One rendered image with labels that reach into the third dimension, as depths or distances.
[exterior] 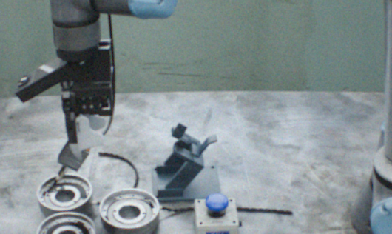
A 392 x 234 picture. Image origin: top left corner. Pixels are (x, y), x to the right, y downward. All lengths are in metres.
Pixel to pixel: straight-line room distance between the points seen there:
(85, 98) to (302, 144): 0.53
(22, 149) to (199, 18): 1.48
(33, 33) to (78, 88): 1.75
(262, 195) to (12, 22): 1.78
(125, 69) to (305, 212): 1.72
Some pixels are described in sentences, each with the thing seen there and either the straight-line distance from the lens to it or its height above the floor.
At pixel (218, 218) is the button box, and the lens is 0.97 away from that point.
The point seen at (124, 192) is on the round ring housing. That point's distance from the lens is 1.04.
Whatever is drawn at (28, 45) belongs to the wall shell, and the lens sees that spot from 2.66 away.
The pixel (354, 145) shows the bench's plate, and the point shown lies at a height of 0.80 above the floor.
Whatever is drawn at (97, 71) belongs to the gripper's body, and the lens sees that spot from 0.89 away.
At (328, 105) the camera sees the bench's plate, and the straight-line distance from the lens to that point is 1.40.
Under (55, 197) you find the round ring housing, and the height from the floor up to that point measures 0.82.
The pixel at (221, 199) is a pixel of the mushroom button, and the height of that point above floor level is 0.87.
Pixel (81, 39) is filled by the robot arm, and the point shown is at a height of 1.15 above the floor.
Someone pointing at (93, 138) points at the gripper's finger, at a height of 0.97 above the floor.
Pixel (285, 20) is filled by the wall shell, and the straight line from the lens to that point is 2.61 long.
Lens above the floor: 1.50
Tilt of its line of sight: 36 degrees down
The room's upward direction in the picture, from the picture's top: straight up
